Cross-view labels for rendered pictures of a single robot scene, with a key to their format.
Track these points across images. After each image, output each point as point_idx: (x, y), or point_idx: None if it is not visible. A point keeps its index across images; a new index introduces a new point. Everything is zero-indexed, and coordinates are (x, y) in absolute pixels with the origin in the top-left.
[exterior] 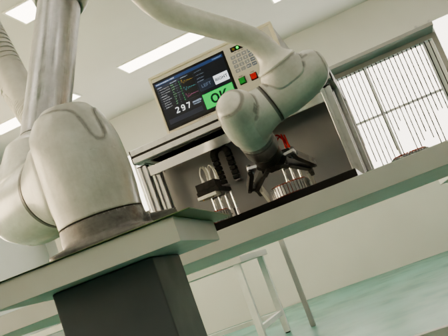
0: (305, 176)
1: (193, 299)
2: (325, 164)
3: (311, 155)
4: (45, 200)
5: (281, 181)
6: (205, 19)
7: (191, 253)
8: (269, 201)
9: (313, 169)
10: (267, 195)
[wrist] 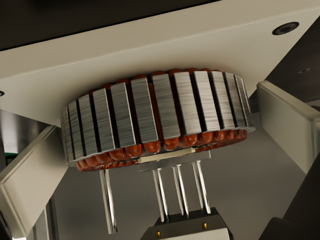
0: (169, 183)
1: None
2: (120, 200)
3: (148, 226)
4: None
5: (224, 181)
6: None
7: None
8: (266, 84)
9: (148, 194)
10: (274, 112)
